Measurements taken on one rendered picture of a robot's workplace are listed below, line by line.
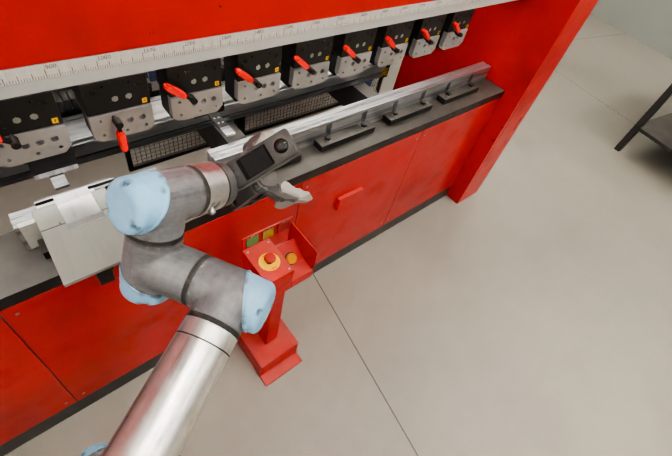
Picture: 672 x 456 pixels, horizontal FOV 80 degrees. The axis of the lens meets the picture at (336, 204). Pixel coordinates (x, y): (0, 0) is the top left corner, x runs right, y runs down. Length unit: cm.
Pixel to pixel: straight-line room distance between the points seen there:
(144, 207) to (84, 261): 65
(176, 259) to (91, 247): 62
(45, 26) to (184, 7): 28
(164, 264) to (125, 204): 10
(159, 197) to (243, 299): 17
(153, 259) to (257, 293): 15
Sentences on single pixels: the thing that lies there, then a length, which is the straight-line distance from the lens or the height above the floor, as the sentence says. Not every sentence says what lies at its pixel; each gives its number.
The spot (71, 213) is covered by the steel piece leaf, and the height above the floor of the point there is 100.
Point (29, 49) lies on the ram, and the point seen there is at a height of 144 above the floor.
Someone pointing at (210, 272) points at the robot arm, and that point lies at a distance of 56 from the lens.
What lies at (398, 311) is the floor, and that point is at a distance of 229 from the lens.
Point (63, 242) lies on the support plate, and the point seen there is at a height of 100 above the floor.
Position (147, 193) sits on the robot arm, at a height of 154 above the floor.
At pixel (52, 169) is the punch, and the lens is 125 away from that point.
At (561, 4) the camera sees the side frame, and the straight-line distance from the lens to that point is 239.
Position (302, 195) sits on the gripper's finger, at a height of 138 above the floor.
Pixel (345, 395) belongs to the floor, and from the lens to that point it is 205.
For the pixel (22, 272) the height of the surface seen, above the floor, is 88.
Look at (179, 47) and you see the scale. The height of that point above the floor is 139.
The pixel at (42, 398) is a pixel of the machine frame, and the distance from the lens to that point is 185.
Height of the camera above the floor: 191
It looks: 46 degrees down
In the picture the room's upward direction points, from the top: 15 degrees clockwise
